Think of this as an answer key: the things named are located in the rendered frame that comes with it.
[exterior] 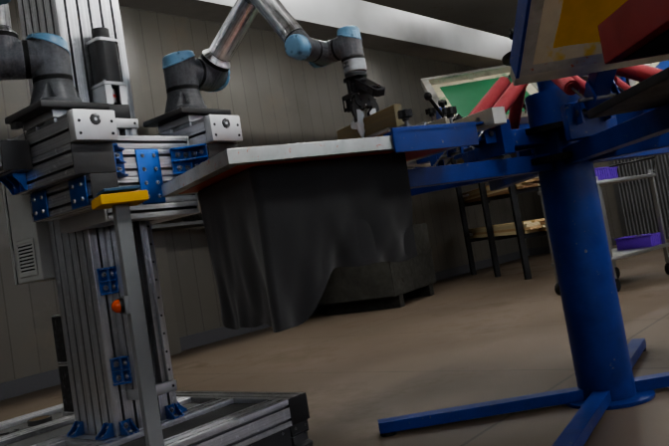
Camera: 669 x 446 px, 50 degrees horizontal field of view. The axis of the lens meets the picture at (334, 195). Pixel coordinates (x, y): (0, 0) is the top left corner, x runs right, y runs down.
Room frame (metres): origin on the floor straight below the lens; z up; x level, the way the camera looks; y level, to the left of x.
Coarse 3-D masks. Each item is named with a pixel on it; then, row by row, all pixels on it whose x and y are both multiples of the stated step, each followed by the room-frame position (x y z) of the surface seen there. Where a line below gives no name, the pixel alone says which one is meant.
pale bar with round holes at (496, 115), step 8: (480, 112) 2.12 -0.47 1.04; (488, 112) 2.10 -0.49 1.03; (496, 112) 2.09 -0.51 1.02; (504, 112) 2.10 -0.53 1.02; (456, 120) 2.22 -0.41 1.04; (464, 120) 2.19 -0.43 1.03; (472, 120) 2.16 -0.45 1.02; (480, 120) 2.13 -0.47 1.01; (488, 120) 2.10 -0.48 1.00; (496, 120) 2.08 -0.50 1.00; (504, 120) 2.10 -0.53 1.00; (480, 128) 2.14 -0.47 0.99; (488, 128) 2.17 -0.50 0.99
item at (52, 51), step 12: (36, 36) 2.09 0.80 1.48; (48, 36) 2.10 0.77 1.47; (24, 48) 2.07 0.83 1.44; (36, 48) 2.08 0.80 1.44; (48, 48) 2.09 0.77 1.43; (60, 48) 2.12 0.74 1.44; (36, 60) 2.08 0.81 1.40; (48, 60) 2.09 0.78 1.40; (60, 60) 2.11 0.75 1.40; (36, 72) 2.10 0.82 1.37; (48, 72) 2.09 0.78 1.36; (60, 72) 2.11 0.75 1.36
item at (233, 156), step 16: (288, 144) 1.80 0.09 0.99; (304, 144) 1.82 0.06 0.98; (320, 144) 1.84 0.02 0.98; (336, 144) 1.87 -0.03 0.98; (352, 144) 1.89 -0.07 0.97; (368, 144) 1.92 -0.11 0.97; (384, 144) 1.94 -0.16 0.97; (208, 160) 1.83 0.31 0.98; (224, 160) 1.74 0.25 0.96; (240, 160) 1.73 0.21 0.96; (256, 160) 1.75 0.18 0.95; (272, 160) 1.78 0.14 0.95; (288, 160) 1.84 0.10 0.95; (192, 176) 1.96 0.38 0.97; (208, 176) 1.89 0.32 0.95; (176, 192) 2.16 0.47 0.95
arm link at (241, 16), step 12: (240, 0) 2.47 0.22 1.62; (240, 12) 2.48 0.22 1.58; (252, 12) 2.49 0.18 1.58; (228, 24) 2.51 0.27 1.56; (240, 24) 2.51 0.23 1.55; (216, 36) 2.56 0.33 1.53; (228, 36) 2.53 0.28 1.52; (240, 36) 2.54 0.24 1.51; (216, 48) 2.55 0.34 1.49; (228, 48) 2.55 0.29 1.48; (204, 60) 2.57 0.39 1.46; (216, 60) 2.57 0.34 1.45; (228, 60) 2.60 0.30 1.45; (216, 72) 2.58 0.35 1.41; (228, 72) 2.66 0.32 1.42; (204, 84) 2.58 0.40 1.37; (216, 84) 2.62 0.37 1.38
